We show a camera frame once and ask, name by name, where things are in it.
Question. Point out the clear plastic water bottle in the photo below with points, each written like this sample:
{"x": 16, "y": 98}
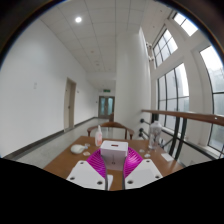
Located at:
{"x": 155, "y": 135}

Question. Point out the wooden chair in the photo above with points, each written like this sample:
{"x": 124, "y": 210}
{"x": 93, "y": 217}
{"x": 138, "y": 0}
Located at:
{"x": 111, "y": 124}

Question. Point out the white computer mouse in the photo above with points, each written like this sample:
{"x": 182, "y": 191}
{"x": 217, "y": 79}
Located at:
{"x": 77, "y": 149}

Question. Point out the round ceiling light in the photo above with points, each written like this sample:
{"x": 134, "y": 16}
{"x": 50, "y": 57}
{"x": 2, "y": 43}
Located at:
{"x": 78, "y": 19}

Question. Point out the wooden handrail with black balusters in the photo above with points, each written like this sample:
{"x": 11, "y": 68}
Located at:
{"x": 186, "y": 116}

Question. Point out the green exit sign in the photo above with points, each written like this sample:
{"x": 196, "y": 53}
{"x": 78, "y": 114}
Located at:
{"x": 106, "y": 90}

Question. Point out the beige single door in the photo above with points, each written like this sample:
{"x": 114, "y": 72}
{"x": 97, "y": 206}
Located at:
{"x": 69, "y": 105}

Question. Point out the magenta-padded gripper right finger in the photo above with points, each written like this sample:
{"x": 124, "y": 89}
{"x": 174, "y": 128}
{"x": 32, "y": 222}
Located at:
{"x": 143, "y": 173}

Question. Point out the white paper card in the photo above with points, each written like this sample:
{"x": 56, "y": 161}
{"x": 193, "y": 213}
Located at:
{"x": 167, "y": 157}

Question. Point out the white charger block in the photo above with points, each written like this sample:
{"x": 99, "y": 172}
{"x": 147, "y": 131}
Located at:
{"x": 114, "y": 154}

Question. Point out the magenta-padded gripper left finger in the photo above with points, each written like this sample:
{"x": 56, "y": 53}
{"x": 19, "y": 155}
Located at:
{"x": 83, "y": 173}

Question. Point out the glass double door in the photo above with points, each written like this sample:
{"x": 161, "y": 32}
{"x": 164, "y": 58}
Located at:
{"x": 106, "y": 106}

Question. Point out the tall glass window wall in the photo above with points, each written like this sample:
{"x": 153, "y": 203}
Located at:
{"x": 173, "y": 90}

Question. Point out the pink hand sanitizer bottle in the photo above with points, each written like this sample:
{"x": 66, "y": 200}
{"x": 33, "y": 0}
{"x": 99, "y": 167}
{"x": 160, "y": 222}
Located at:
{"x": 98, "y": 137}

